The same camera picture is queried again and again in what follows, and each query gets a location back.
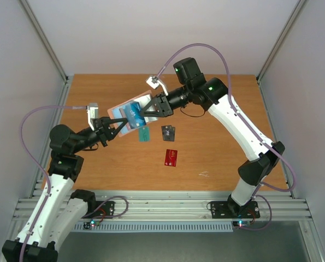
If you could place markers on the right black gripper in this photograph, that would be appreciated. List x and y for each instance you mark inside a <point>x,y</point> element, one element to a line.
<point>163,105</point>

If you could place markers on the right aluminium corner post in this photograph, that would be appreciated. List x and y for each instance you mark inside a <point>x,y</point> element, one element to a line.
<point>289,24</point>

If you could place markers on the aluminium rail frame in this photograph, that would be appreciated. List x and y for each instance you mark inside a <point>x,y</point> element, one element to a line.
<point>207,163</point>

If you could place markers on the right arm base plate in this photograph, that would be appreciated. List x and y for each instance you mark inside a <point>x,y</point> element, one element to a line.
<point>221,210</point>

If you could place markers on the aluminium corner post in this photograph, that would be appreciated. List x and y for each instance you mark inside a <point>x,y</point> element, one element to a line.
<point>43,38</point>
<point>289,24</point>

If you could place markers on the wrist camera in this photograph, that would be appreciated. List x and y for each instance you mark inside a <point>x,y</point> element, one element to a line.
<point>154,82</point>
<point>92,114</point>

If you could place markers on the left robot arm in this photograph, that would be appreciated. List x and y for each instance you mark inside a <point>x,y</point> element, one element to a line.
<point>47,227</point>

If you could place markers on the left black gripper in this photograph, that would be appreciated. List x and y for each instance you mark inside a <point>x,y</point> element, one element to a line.
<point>104,130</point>

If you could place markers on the left aluminium corner post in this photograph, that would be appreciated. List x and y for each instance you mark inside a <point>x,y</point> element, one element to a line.
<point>43,38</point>

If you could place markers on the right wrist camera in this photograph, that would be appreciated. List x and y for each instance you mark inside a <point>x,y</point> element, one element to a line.
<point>154,82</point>

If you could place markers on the pink leather card holder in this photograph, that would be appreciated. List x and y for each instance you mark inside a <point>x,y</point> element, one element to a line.
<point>142,99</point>

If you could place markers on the blue card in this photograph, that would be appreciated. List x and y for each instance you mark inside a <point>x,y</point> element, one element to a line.
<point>131,112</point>

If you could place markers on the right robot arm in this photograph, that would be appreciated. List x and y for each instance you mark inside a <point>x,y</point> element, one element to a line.
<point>214,97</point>

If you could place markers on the grey slotted cable duct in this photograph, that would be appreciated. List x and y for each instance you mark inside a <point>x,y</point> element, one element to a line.
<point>155,227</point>

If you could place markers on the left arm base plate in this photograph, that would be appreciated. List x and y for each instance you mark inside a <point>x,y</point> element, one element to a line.
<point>106,211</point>

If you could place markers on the black VIP card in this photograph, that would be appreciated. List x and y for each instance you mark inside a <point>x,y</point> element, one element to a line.
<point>172,134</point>
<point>166,132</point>

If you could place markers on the red VIP card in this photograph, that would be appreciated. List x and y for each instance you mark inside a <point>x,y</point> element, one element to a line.
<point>171,158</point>

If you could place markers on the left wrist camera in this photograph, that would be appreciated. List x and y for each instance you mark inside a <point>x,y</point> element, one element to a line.
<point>92,114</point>

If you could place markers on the teal VIP card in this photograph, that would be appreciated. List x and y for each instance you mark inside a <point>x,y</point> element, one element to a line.
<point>144,134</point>

